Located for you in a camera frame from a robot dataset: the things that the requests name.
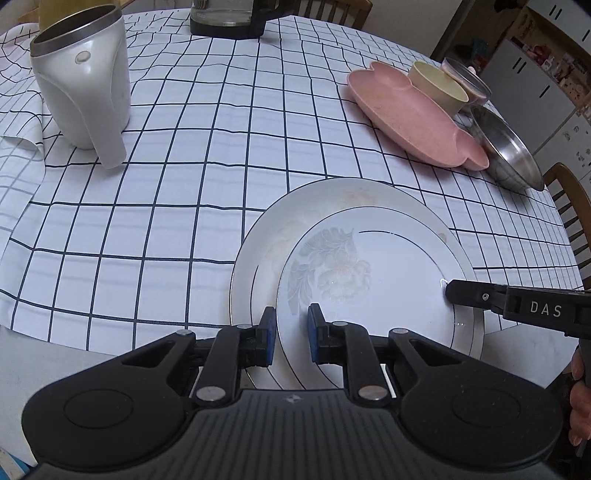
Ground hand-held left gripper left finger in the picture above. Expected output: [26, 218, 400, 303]
[122, 307, 278, 411]

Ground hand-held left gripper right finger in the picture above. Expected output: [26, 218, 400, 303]
[307, 303, 458, 409]

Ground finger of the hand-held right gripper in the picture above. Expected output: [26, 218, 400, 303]
[442, 279, 509, 319]

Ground large white plate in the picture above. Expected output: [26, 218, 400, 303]
[229, 178, 477, 389]

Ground small floral white plate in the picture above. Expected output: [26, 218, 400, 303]
[276, 208, 485, 389]

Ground stainless steel bowl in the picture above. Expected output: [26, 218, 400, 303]
[468, 105, 546, 193]

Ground cream bowl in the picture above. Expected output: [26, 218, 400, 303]
[407, 61, 470, 117]

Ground person's right hand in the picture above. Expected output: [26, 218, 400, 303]
[569, 346, 591, 446]

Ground wooden slatted chair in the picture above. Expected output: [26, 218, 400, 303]
[295, 0, 373, 31]
[542, 161, 591, 271]

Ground white checkered tablecloth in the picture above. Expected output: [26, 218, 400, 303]
[0, 13, 581, 346]

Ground pink plastic plate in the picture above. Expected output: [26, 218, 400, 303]
[346, 60, 490, 169]

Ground white cabinet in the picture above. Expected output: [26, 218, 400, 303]
[482, 37, 591, 183]

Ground white electric kettle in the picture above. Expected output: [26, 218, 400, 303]
[30, 4, 133, 169]

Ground glass kettle with black base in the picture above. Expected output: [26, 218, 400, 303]
[189, 0, 279, 38]

